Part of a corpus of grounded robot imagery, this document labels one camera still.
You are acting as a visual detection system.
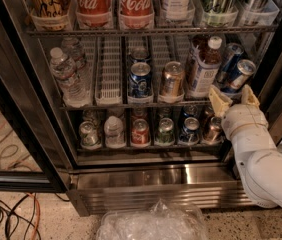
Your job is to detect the blue pepsi can front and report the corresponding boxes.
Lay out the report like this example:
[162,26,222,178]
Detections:
[128,62,152,98]

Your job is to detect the left glass fridge door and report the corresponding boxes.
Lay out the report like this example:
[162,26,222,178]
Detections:
[0,0,71,193]

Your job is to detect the orange cable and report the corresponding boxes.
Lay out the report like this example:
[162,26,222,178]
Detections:
[5,157,42,240]

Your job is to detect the blue can bottom shelf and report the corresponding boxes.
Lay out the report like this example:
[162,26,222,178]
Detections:
[179,117,199,145]

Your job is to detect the left coca cola can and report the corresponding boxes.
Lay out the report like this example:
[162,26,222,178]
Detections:
[77,0,111,28]

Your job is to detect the clear plastic bag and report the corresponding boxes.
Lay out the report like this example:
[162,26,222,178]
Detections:
[96,199,208,240]

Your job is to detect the black cables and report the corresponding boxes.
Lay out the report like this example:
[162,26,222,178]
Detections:
[0,130,42,240]

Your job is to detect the dark can behind pepsi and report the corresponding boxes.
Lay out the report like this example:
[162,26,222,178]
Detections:
[129,46,151,64]

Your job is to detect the front clear water bottle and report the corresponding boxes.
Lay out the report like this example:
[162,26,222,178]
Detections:
[50,47,89,108]

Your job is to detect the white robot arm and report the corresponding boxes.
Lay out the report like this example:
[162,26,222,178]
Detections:
[208,85,282,208]

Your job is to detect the copper can bottom shelf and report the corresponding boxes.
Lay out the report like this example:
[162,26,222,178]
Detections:
[202,116,223,144]

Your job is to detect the clear water bottle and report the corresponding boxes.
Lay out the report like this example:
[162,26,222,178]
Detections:
[50,47,89,108]
[61,37,88,81]

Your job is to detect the iced tea bottle white cap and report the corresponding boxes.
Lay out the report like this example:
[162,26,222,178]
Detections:
[186,35,222,99]

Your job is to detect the green can bottom shelf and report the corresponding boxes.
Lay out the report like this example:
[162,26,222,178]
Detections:
[155,118,174,145]

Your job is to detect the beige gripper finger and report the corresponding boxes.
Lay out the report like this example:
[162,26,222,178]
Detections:
[241,84,260,107]
[208,85,233,117]

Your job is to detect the red bull can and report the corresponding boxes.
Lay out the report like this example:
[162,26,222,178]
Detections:
[221,59,256,93]
[216,43,244,83]

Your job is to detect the small water bottle bottom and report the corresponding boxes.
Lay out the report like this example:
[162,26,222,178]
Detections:
[104,116,125,148]

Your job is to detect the silver green can bottom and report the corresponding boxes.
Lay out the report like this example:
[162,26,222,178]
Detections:
[79,121,100,148]

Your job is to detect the rear clear water bottle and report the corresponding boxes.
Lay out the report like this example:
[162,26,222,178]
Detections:
[61,37,88,81]

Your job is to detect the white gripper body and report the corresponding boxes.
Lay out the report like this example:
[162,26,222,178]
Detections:
[221,104,268,140]

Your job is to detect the right coca cola can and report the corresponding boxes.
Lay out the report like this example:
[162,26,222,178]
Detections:
[119,0,153,29]

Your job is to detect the red coke can bottom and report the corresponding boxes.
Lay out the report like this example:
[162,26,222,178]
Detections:
[131,119,150,145]

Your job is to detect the coca cola can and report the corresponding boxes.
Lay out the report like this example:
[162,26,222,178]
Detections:
[77,0,111,28]
[119,0,153,29]

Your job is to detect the stainless steel fridge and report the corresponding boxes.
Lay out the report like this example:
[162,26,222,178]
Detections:
[0,0,282,217]

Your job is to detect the gold can middle shelf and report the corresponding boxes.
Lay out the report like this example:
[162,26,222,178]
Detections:
[159,61,184,97]

